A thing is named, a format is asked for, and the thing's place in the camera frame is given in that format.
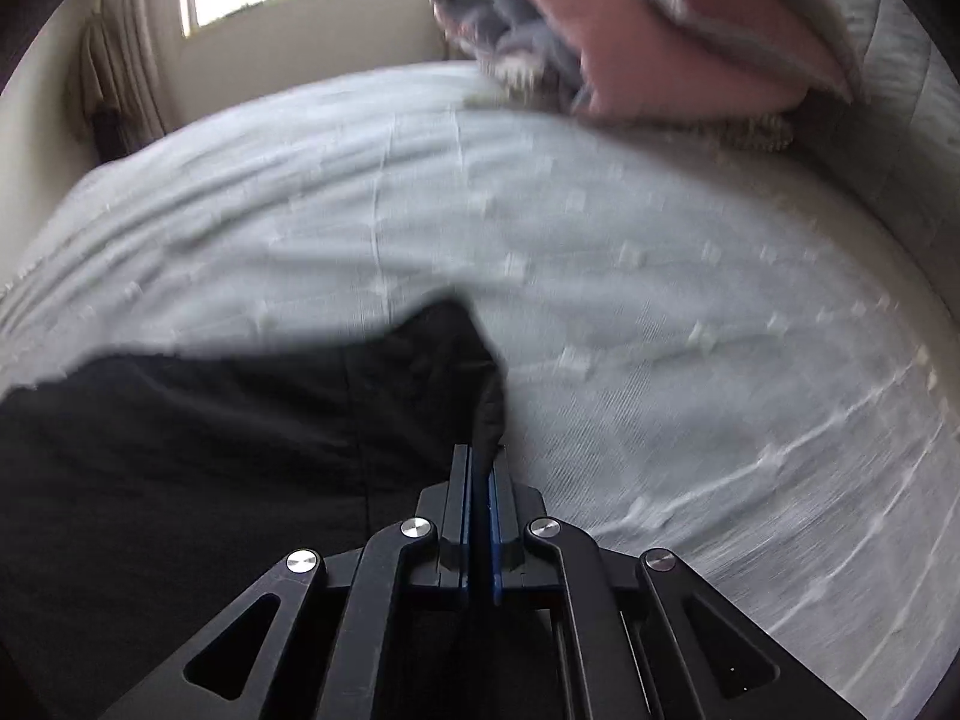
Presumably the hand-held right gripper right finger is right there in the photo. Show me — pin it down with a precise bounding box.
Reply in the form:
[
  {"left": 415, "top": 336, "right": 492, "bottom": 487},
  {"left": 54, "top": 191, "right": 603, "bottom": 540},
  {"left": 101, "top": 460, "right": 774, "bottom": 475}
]
[{"left": 487, "top": 463, "right": 872, "bottom": 720}]

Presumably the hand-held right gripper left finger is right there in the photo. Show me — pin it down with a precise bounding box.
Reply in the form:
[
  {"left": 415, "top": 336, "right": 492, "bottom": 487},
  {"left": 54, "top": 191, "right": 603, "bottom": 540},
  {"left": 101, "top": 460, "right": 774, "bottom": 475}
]
[{"left": 97, "top": 446, "right": 473, "bottom": 720}]

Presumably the black quilted coat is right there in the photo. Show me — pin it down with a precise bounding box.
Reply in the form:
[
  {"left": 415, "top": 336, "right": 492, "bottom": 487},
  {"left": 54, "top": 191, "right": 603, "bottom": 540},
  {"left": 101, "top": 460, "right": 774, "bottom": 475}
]
[{"left": 0, "top": 300, "right": 512, "bottom": 720}]

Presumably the grey checked bedspread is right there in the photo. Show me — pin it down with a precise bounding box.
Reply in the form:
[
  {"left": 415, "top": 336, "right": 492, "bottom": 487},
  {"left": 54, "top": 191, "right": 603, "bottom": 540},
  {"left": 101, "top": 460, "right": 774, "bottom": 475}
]
[{"left": 0, "top": 62, "right": 960, "bottom": 720}]

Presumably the pink and grey folded quilt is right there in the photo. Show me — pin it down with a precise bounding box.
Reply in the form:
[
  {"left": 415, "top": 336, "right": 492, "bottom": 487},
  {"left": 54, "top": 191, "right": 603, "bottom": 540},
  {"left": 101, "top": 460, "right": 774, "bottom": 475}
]
[{"left": 430, "top": 0, "right": 597, "bottom": 115}]

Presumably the pink velvet pillow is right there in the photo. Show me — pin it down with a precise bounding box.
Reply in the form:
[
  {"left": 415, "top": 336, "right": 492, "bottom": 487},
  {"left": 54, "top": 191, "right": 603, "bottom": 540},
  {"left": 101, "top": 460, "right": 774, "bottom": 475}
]
[{"left": 431, "top": 0, "right": 856, "bottom": 122}]

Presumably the beige plain curtain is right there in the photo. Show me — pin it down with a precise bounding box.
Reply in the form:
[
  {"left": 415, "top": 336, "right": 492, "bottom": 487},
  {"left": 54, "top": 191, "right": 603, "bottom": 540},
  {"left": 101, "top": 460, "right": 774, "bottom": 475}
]
[{"left": 75, "top": 0, "right": 192, "bottom": 162}]

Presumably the grey padded headboard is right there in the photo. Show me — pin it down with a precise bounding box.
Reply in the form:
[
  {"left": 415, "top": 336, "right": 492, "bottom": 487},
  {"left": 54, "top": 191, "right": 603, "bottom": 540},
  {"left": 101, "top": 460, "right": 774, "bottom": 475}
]
[{"left": 787, "top": 0, "right": 960, "bottom": 301}]

